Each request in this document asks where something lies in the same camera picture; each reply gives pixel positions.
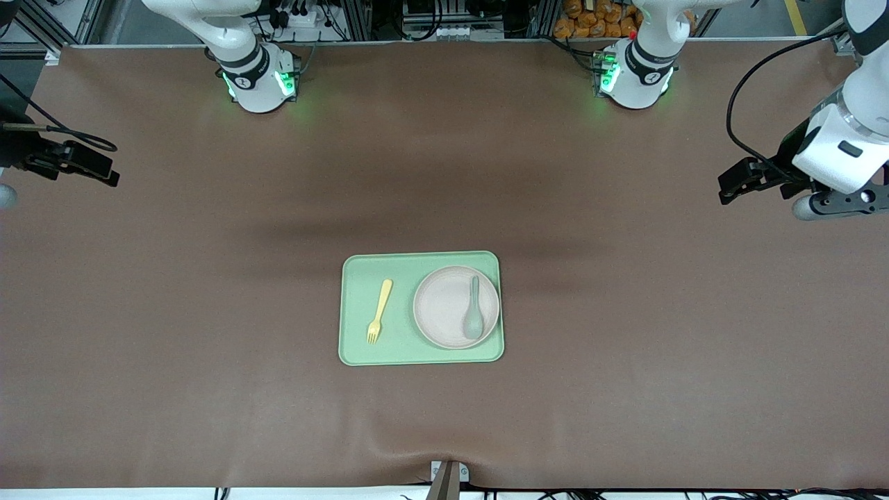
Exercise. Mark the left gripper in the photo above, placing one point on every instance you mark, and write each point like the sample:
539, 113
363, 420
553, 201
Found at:
787, 158

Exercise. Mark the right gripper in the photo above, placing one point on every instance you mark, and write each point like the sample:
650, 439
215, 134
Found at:
19, 148

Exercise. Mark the yellow plastic fork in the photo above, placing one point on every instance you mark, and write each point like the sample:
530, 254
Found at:
380, 305

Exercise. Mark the beige round plate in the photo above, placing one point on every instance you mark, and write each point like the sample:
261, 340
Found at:
444, 305

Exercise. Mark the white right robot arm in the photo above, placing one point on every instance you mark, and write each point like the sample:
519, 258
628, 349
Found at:
257, 83

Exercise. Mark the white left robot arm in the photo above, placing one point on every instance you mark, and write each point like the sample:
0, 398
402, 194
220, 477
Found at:
646, 69

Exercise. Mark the brown table mat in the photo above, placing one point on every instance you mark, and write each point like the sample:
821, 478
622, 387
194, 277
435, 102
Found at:
208, 312

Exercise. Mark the white power strip with plugs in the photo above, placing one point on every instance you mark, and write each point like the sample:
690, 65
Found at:
305, 19

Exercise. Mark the orange bread rolls pile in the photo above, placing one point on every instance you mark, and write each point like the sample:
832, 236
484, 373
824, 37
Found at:
590, 17

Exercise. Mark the pale green plastic spoon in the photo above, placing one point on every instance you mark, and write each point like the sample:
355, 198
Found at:
474, 325

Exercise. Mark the light green rectangular tray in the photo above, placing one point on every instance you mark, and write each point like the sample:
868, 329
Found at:
403, 347

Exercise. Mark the white connector strip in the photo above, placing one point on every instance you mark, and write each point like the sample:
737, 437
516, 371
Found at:
434, 31

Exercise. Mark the aluminium frame rail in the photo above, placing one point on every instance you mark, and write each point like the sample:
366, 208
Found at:
844, 42
69, 24

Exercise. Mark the aluminium frame post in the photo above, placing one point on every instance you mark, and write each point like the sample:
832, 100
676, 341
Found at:
542, 17
355, 17

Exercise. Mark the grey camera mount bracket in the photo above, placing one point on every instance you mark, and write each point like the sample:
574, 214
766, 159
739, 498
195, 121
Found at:
448, 476

